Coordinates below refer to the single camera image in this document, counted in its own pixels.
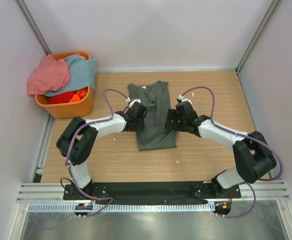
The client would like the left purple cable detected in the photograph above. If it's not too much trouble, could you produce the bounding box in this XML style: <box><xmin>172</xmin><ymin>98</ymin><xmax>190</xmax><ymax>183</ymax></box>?
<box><xmin>64</xmin><ymin>88</ymin><xmax>132</xmax><ymax>217</ymax></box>

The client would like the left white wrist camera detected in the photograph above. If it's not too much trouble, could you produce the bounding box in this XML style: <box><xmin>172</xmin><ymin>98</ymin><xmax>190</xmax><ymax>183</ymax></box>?
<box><xmin>125</xmin><ymin>97</ymin><xmax>141</xmax><ymax>108</ymax></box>

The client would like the dark grey t shirt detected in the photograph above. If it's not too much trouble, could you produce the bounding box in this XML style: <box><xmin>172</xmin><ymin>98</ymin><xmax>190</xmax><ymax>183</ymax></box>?
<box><xmin>127</xmin><ymin>81</ymin><xmax>177</xmax><ymax>151</ymax></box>

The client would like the orange plastic tub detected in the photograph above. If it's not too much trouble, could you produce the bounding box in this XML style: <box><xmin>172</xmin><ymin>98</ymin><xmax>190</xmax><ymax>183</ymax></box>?
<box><xmin>32</xmin><ymin>51</ymin><xmax>93</xmax><ymax>119</ymax></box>

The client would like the pink t shirt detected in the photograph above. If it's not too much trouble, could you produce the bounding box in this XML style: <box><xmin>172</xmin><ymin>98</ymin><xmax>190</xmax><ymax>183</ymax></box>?
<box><xmin>27</xmin><ymin>54</ymin><xmax>70</xmax><ymax>96</ymax></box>

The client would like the slotted cable duct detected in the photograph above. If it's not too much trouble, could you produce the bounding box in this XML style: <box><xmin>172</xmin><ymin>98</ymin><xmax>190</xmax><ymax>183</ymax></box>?
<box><xmin>28</xmin><ymin>202</ymin><xmax>215</xmax><ymax>213</ymax></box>

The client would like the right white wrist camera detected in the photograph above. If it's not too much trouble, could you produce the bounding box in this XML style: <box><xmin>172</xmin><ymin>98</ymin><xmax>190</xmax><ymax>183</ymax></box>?
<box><xmin>176</xmin><ymin>94</ymin><xmax>192</xmax><ymax>105</ymax></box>

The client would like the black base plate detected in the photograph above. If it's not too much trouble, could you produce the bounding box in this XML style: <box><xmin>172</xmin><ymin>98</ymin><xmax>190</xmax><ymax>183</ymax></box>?
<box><xmin>63</xmin><ymin>181</ymin><xmax>242</xmax><ymax>205</ymax></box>

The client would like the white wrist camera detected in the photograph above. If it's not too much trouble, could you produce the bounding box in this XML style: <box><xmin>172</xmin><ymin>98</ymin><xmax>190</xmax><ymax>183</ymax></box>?
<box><xmin>125</xmin><ymin>97</ymin><xmax>141</xmax><ymax>108</ymax></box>
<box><xmin>176</xmin><ymin>94</ymin><xmax>192</xmax><ymax>105</ymax></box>

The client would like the red orange t shirt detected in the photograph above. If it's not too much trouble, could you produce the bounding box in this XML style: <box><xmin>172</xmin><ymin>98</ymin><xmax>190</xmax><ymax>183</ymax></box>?
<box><xmin>47</xmin><ymin>87</ymin><xmax>88</xmax><ymax>105</ymax></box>

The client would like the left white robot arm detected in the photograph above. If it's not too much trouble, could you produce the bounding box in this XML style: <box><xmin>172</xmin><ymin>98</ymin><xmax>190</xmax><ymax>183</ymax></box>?
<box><xmin>56</xmin><ymin>100</ymin><xmax>148</xmax><ymax>200</ymax></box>

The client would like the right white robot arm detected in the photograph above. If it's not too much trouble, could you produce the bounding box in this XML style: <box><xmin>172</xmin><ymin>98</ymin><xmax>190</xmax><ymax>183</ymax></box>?
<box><xmin>165</xmin><ymin>101</ymin><xmax>277</xmax><ymax>198</ymax></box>

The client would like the light blue t shirt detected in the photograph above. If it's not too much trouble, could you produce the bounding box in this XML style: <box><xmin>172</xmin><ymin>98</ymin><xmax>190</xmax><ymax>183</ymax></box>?
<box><xmin>44</xmin><ymin>54</ymin><xmax>96</xmax><ymax>97</ymax></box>

